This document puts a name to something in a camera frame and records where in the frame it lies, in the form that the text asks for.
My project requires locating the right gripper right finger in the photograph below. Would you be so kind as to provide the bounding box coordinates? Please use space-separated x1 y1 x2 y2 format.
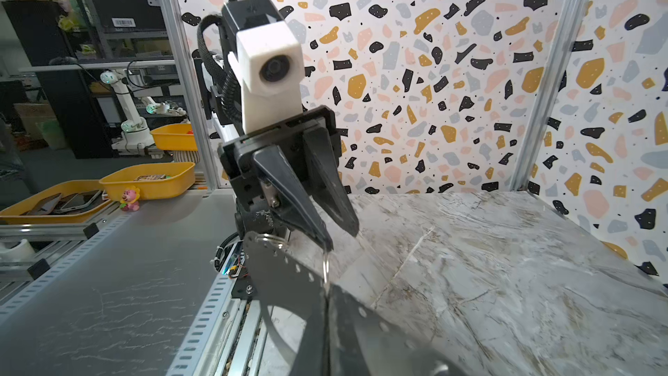
328 285 466 375

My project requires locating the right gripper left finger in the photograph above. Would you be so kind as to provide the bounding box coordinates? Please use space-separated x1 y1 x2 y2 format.
299 292 330 375

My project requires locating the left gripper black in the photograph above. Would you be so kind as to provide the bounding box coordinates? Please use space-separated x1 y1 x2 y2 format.
218 105 359 252

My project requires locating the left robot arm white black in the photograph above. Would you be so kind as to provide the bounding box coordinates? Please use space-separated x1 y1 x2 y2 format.
197 0 359 252

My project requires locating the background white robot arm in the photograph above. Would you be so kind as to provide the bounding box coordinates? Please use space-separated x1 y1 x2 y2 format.
99 69 160 158

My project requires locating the yellow tray far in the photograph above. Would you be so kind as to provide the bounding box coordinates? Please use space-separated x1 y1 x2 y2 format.
151 124 198 151

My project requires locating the yellow tray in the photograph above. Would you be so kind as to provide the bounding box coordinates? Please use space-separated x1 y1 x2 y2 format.
1 180 112 225
151 124 198 151
98 162 195 202

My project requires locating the yellow tray near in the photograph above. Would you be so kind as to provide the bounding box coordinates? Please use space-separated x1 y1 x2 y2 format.
98 162 195 202

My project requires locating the pink toy figure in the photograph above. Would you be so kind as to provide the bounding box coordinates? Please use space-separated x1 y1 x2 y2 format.
120 186 141 212

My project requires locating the black cabinet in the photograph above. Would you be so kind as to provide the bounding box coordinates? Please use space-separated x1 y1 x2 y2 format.
2 0 114 159

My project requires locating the yellow tray left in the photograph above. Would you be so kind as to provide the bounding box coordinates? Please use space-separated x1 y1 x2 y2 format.
1 180 112 225

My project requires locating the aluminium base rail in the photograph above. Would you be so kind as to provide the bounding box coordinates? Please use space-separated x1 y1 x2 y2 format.
208 239 293 376

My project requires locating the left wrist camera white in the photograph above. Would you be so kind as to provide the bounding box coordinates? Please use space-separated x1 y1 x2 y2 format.
228 21 305 134

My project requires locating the white perforated cable duct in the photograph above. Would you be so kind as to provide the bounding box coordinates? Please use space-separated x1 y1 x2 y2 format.
166 274 233 375

